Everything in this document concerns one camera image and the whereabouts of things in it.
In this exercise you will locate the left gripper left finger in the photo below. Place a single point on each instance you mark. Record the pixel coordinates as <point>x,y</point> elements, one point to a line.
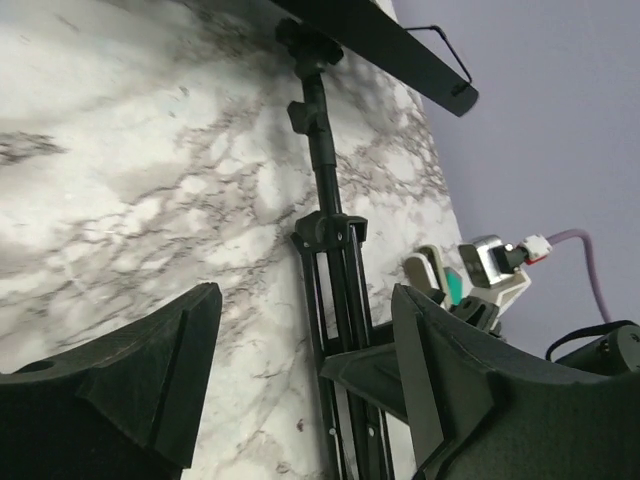
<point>126,405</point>

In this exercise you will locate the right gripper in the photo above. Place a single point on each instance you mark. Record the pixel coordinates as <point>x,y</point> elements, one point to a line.
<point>373,374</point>

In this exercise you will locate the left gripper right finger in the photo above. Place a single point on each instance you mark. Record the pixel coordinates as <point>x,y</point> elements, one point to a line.
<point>479,408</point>

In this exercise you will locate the black tripod music stand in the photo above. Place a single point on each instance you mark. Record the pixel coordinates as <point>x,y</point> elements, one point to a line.
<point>316,34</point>

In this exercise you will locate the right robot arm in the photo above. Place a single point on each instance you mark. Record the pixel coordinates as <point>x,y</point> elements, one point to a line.
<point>608,349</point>

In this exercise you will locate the grey stapler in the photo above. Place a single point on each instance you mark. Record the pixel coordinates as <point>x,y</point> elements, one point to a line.
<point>424,269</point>

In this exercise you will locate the green eraser block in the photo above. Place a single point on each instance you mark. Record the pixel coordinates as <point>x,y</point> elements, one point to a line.
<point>455,284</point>

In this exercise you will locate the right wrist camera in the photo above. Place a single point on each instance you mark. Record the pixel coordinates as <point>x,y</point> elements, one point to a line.
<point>496,269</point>

